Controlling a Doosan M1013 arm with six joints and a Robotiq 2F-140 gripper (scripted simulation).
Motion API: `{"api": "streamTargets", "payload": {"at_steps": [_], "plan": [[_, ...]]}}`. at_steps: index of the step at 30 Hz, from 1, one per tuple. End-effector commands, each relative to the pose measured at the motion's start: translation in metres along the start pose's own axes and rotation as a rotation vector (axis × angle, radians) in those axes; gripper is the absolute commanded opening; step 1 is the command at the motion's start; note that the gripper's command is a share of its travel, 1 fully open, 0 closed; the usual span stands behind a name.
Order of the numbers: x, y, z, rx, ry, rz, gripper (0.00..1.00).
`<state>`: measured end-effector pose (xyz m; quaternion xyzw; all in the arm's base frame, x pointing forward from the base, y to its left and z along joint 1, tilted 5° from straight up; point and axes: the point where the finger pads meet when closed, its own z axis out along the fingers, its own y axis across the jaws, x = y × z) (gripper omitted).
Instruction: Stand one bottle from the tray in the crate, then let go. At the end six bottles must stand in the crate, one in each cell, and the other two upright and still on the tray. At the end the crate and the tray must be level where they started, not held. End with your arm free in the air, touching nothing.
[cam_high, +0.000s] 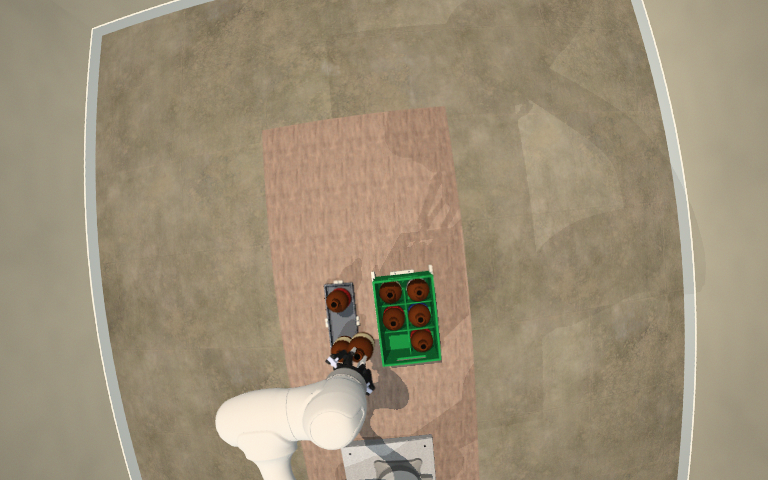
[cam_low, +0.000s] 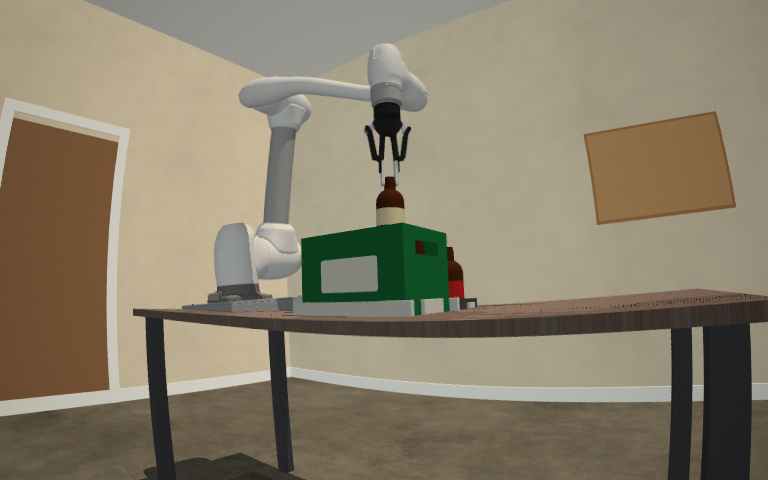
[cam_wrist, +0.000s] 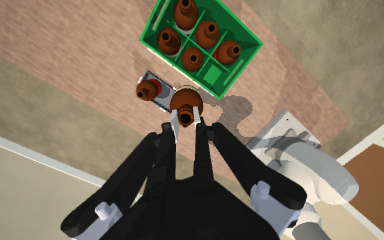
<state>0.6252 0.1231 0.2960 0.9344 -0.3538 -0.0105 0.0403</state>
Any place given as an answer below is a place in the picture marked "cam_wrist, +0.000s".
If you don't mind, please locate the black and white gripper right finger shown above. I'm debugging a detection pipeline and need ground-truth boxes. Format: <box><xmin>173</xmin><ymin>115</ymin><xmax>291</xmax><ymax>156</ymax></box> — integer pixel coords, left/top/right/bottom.
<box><xmin>191</xmin><ymin>106</ymin><xmax>307</xmax><ymax>240</ymax></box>

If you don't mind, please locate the green box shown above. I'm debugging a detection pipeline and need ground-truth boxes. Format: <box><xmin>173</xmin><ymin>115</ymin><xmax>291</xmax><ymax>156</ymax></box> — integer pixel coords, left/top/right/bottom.
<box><xmin>139</xmin><ymin>0</ymin><xmax>253</xmax><ymax>94</ymax></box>

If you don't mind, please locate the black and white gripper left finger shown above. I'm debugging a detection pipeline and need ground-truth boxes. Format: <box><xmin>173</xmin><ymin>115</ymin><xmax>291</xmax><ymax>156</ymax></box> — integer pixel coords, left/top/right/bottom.
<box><xmin>60</xmin><ymin>109</ymin><xmax>180</xmax><ymax>240</ymax></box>

